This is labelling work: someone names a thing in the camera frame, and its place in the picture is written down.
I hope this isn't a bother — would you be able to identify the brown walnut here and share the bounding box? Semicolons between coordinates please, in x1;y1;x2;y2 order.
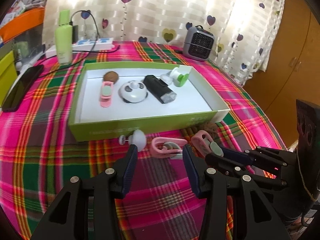
103;71;119;83
199;122;219;139

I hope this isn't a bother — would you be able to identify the pink clip with green pad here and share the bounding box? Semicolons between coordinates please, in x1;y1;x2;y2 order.
100;81;113;107

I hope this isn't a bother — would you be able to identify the green white spool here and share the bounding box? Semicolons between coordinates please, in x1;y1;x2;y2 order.
169;67;189;87

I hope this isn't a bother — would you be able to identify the green and white tray box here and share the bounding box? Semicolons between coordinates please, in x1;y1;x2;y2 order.
68;61;230;141

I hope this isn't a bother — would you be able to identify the clear round cap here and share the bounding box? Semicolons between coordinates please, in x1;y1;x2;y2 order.
160;74;172;86

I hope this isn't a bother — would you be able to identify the wooden cabinet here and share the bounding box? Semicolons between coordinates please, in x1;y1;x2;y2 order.
244;0;319;146

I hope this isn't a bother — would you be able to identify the plaid pink green blanket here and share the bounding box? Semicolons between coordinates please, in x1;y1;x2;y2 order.
1;41;285;239

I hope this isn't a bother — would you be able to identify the white power strip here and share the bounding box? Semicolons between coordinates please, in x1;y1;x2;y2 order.
45;37;115;59

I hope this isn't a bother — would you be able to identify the grey mini heater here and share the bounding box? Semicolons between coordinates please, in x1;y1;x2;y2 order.
182;25;215;61

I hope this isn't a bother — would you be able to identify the lime green shoebox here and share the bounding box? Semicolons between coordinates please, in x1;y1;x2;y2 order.
0;51;17;106

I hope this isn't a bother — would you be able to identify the black phone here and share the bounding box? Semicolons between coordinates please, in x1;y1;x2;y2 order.
2;64;44;112

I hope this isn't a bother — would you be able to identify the green lotion bottle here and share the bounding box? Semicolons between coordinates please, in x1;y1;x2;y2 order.
55;10;73;65

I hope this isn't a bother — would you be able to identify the heart patterned curtain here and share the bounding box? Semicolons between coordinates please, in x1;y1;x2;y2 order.
42;0;285;86

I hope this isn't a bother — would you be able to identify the black stamp with clear cap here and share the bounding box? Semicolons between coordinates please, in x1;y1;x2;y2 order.
143;75;177;104

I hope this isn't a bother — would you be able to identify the round white grey gadget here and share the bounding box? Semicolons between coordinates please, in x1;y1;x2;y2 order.
119;81;148;103

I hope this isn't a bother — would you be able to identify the white suction cup hook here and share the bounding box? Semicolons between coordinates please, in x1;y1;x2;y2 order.
118;129;147;152

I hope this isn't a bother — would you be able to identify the black charger with cable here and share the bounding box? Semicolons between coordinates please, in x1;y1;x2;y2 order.
37;10;121;75

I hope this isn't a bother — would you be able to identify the orange storage bin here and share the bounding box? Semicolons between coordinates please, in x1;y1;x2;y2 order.
1;7;45;43

